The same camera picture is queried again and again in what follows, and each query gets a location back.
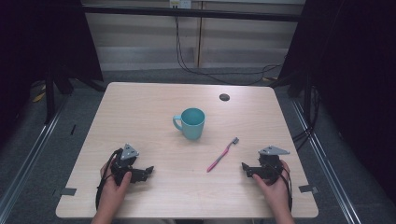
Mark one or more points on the black curtain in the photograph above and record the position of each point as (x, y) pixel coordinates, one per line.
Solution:
(40, 40)
(351, 77)

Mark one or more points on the pink toothbrush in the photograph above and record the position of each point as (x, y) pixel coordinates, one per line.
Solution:
(221, 156)

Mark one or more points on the person's left hand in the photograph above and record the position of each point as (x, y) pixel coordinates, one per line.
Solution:
(111, 193)

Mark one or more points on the person's right hand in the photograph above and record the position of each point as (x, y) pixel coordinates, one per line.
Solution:
(278, 193)

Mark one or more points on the black metal stand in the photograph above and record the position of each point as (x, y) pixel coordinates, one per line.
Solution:
(308, 93)
(49, 96)

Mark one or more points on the dark round table grommet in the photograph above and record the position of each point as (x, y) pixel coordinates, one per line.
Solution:
(224, 97)

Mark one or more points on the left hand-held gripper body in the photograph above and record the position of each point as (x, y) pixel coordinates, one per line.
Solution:
(127, 153)

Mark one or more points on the white wall power outlet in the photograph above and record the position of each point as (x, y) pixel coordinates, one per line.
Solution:
(180, 3)

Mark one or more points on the grey tape piece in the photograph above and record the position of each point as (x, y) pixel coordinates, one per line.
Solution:
(308, 188)
(68, 191)

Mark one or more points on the black horizontal bar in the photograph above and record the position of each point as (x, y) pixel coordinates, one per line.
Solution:
(193, 13)

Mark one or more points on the black floor tape strip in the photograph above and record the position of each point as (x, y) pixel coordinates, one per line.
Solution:
(73, 129)

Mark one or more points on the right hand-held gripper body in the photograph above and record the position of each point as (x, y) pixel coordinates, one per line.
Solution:
(270, 161)

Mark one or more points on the teal cup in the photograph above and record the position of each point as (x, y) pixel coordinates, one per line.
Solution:
(193, 124)

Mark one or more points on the metal floor rail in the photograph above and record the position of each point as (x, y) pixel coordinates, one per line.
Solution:
(323, 161)
(28, 161)

